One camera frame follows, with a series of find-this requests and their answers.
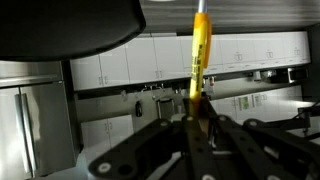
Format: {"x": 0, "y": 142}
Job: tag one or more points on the yellow pen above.
{"x": 200, "y": 50}

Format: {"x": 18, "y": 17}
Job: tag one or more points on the steel microwave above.
{"x": 297, "y": 75}

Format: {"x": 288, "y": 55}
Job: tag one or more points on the green paper notice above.
{"x": 245, "y": 102}

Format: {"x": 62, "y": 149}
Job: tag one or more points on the white lower kitchen cabinet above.
{"x": 106, "y": 131}

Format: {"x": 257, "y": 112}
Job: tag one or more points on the stainless steel fridge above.
{"x": 50, "y": 133}

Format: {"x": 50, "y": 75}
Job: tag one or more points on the black bottle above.
{"x": 138, "y": 109}

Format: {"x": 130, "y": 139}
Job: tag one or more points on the kitchen faucet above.
{"x": 153, "y": 87}

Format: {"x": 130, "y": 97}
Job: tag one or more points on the steel kitchen canister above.
{"x": 165, "y": 107}

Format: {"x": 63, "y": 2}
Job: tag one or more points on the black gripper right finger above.
{"x": 260, "y": 146}

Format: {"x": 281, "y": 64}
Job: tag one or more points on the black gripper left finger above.
{"x": 150, "y": 146}

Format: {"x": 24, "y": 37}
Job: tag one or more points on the white lower cabinet row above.
{"x": 280, "y": 103}

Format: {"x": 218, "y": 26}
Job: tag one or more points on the red white soap dispenser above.
{"x": 210, "y": 84}

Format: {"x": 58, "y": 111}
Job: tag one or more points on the large black rounded pad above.
{"x": 66, "y": 26}

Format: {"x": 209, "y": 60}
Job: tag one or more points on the white upper kitchen cabinets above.
{"x": 143, "y": 60}

